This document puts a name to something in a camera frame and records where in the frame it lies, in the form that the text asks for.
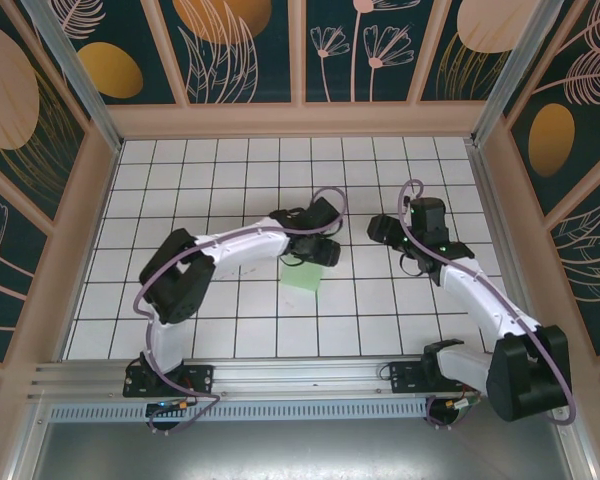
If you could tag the green paper sheet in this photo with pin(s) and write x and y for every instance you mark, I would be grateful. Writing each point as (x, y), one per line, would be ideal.
(302, 280)

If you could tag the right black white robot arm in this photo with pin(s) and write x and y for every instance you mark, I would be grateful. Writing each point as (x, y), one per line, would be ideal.
(480, 300)

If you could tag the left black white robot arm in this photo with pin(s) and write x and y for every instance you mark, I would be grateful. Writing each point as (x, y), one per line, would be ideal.
(240, 245)

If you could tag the grey metal sheet panel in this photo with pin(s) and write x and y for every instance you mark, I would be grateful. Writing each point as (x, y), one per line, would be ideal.
(300, 450)

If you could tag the green circuit board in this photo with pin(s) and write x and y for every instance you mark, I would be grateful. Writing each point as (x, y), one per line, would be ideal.
(467, 406)

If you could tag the aluminium side rail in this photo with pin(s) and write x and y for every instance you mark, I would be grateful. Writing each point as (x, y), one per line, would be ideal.
(505, 260)

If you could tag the aluminium mounting rail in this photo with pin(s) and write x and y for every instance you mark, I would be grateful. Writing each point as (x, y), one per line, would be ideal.
(300, 375)

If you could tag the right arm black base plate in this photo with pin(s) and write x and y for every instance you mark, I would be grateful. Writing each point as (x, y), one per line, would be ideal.
(405, 377)

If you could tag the aluminium frame post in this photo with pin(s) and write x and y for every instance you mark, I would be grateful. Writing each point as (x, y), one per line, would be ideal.
(80, 85)
(510, 75)

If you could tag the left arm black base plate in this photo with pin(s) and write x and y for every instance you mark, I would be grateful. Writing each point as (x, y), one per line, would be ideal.
(200, 375)

